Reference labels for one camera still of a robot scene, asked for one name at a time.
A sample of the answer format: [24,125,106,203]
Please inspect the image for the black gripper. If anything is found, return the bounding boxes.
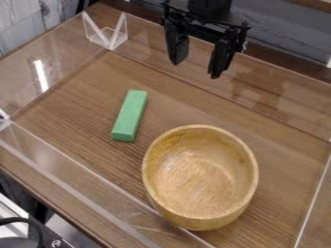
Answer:
[161,0,250,79]

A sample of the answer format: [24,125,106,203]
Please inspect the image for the green rectangular block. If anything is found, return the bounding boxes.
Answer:
[110,90,146,141]

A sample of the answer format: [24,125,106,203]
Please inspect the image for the brown wooden bowl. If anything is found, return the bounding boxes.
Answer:
[142,125,259,232]

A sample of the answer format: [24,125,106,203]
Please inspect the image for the clear acrylic corner bracket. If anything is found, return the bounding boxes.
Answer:
[81,12,128,50]

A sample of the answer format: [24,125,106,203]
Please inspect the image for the clear acrylic tray wall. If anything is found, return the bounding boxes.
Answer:
[0,4,331,248]

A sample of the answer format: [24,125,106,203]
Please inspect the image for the black cable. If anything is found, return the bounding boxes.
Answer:
[0,216,45,248]

